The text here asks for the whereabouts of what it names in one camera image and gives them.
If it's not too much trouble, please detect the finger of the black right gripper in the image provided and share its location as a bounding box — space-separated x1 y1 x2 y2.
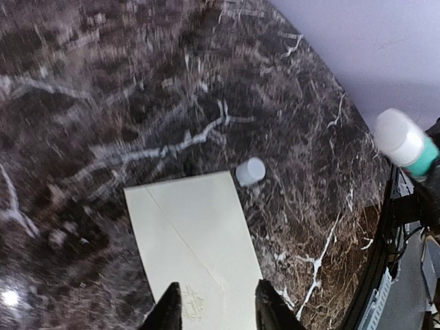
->
412 116 440 228

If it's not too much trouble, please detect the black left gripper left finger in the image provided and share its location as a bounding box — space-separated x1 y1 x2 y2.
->
138 282 182 330

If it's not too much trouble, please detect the small glue bottle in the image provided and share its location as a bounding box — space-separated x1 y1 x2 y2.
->
373 108 439 177

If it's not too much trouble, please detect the cream envelope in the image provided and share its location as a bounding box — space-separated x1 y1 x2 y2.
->
124 171 262 329

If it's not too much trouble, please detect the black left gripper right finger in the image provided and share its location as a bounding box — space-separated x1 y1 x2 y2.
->
255 279 306 330

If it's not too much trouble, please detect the black front rail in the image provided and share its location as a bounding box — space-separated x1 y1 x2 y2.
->
339 166 399 330

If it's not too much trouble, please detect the grey glue bottle cap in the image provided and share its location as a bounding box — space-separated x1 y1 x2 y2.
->
235 157 266 187

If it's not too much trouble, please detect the white slotted cable duct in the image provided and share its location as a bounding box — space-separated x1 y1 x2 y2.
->
357 268 393 330

